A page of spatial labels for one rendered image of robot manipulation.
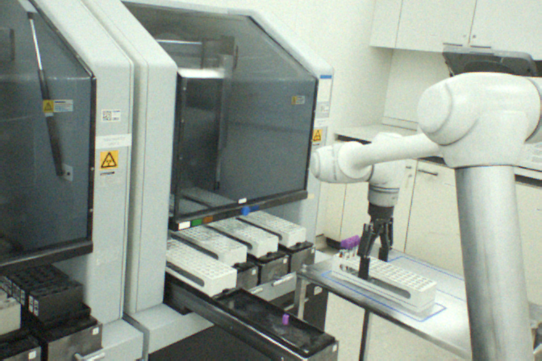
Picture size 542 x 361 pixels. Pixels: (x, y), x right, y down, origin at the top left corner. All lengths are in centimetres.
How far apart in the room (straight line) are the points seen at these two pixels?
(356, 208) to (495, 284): 304
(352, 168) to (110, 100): 65
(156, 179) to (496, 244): 89
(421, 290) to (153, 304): 75
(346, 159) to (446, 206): 228
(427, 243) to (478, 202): 278
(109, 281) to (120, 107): 46
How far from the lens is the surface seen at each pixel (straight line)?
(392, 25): 422
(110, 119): 145
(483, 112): 108
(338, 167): 154
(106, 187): 149
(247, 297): 166
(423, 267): 202
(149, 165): 155
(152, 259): 166
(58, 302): 152
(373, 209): 170
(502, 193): 110
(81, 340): 151
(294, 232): 201
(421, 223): 386
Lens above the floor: 154
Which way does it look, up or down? 12 degrees down
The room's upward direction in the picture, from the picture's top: 5 degrees clockwise
